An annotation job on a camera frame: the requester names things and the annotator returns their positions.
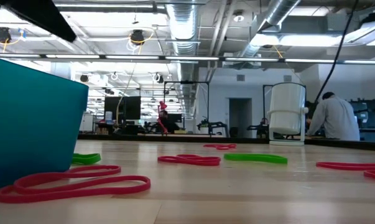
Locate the teal plastic bin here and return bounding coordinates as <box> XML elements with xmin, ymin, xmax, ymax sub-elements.
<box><xmin>0</xmin><ymin>55</ymin><xmax>90</xmax><ymax>192</ymax></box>

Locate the green rubber band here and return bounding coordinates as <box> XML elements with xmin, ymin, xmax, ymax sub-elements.
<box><xmin>223</xmin><ymin>152</ymin><xmax>289</xmax><ymax>165</ymax></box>
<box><xmin>71</xmin><ymin>152</ymin><xmax>102</xmax><ymax>166</ymax></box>

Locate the black monitor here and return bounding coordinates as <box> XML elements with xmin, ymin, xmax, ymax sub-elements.
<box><xmin>104</xmin><ymin>95</ymin><xmax>142</xmax><ymax>121</ymax></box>

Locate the large red rubber band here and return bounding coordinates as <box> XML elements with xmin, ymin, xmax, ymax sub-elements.
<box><xmin>0</xmin><ymin>164</ymin><xmax>152</xmax><ymax>205</ymax></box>

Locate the white cylindrical container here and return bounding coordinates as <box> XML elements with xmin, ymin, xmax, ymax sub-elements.
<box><xmin>267</xmin><ymin>82</ymin><xmax>309</xmax><ymax>147</ymax></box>

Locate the person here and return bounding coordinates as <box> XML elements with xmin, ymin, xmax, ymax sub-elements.
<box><xmin>305</xmin><ymin>91</ymin><xmax>361</xmax><ymax>142</ymax></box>

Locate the black equipment rack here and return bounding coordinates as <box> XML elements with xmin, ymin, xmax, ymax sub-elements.
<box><xmin>350</xmin><ymin>98</ymin><xmax>375</xmax><ymax>133</ymax></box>

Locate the black ceiling cord reel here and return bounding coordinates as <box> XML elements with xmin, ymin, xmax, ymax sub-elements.
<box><xmin>0</xmin><ymin>27</ymin><xmax>12</xmax><ymax>44</ymax></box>
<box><xmin>129</xmin><ymin>29</ymin><xmax>146</xmax><ymax>46</ymax></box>

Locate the silver ribbed ventilation duct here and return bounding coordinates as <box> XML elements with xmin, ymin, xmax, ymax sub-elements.
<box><xmin>165</xmin><ymin>0</ymin><xmax>203</xmax><ymax>119</ymax></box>

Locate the black metal frame stand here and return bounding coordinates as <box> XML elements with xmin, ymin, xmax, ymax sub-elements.
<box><xmin>163</xmin><ymin>80</ymin><xmax>210</xmax><ymax>136</ymax></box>

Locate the black aluminium table frame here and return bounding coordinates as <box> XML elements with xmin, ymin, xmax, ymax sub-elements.
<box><xmin>77</xmin><ymin>133</ymin><xmax>375</xmax><ymax>152</ymax></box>

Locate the silver slanted ventilation duct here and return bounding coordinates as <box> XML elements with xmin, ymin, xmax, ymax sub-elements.
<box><xmin>239</xmin><ymin>0</ymin><xmax>302</xmax><ymax>58</ymax></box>

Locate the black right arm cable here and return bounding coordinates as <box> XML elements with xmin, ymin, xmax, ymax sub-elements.
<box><xmin>313</xmin><ymin>0</ymin><xmax>359</xmax><ymax>103</ymax></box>

